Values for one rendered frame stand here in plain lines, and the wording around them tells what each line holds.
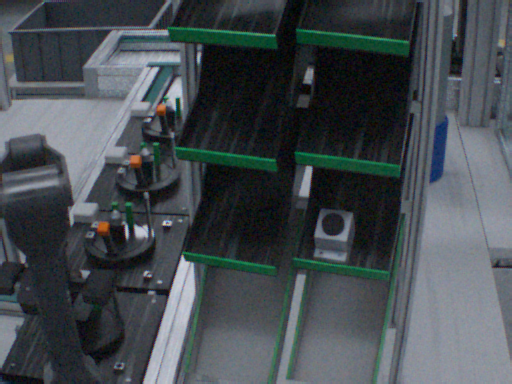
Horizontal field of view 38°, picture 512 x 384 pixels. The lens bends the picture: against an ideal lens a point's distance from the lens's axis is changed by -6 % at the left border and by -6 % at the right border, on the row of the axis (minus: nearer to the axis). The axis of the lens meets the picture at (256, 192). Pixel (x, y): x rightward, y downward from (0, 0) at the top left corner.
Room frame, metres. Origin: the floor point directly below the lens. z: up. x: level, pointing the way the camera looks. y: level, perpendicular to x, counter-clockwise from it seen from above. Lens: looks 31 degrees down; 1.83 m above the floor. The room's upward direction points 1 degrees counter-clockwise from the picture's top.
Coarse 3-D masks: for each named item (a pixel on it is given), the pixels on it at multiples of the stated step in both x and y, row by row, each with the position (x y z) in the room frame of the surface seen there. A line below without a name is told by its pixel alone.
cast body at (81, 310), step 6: (72, 270) 0.97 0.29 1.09; (78, 270) 0.97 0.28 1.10; (84, 270) 0.99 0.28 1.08; (84, 276) 0.97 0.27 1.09; (78, 294) 0.94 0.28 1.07; (78, 300) 0.94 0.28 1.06; (78, 306) 0.93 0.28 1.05; (84, 306) 0.93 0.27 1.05; (90, 306) 0.96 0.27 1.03; (78, 312) 0.93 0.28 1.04; (84, 312) 0.93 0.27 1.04; (78, 318) 0.93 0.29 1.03; (84, 318) 0.93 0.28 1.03
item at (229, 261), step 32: (288, 160) 1.01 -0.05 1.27; (224, 192) 0.97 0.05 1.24; (256, 192) 0.96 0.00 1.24; (288, 192) 0.95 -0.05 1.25; (192, 224) 0.90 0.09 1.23; (224, 224) 0.92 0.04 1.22; (256, 224) 0.91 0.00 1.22; (288, 224) 0.89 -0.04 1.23; (192, 256) 0.86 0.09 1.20; (224, 256) 0.87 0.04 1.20; (256, 256) 0.86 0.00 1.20
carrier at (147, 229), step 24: (96, 216) 1.32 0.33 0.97; (120, 216) 1.21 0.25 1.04; (144, 216) 1.32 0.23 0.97; (168, 216) 1.32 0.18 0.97; (72, 240) 1.24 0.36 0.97; (96, 240) 1.21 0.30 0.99; (120, 240) 1.20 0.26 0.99; (144, 240) 1.21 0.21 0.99; (168, 240) 1.24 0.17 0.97; (72, 264) 1.16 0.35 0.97; (96, 264) 1.16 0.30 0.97; (120, 264) 1.15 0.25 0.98; (144, 264) 1.16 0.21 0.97; (168, 264) 1.16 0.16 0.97; (120, 288) 1.09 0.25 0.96; (144, 288) 1.09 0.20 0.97; (168, 288) 1.09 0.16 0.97
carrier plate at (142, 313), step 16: (112, 304) 1.04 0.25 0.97; (128, 304) 1.04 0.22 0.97; (144, 304) 1.04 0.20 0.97; (160, 304) 1.04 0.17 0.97; (32, 320) 0.99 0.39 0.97; (128, 320) 1.00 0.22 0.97; (144, 320) 1.00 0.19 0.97; (160, 320) 1.01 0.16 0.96; (16, 336) 0.95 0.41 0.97; (32, 336) 0.95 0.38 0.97; (128, 336) 0.96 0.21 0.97; (144, 336) 0.96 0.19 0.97; (16, 352) 0.91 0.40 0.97; (32, 352) 0.91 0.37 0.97; (112, 352) 0.92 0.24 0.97; (128, 352) 0.92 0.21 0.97; (144, 352) 0.92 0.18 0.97; (16, 368) 0.87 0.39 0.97; (32, 368) 0.87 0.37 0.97; (112, 368) 0.88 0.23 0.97; (128, 368) 0.88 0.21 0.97; (144, 368) 0.88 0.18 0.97
